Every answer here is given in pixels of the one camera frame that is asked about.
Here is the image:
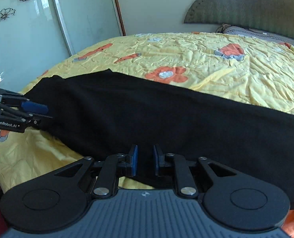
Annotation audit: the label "left glass wardrobe door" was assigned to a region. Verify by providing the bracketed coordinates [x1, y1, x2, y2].
[0, 0, 69, 91]

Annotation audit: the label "grey patterned pillow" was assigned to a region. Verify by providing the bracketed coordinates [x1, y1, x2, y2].
[215, 24, 294, 47]

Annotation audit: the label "black pants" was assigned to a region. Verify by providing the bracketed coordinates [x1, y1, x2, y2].
[26, 70, 294, 209]

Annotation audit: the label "right glass wardrobe door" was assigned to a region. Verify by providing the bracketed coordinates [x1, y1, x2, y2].
[53, 0, 124, 55]

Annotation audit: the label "glass wardrobe door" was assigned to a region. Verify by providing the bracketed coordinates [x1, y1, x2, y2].
[0, 0, 69, 91]
[53, 0, 124, 55]

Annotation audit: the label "green padded headboard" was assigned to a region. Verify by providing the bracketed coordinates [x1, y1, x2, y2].
[184, 0, 294, 39]

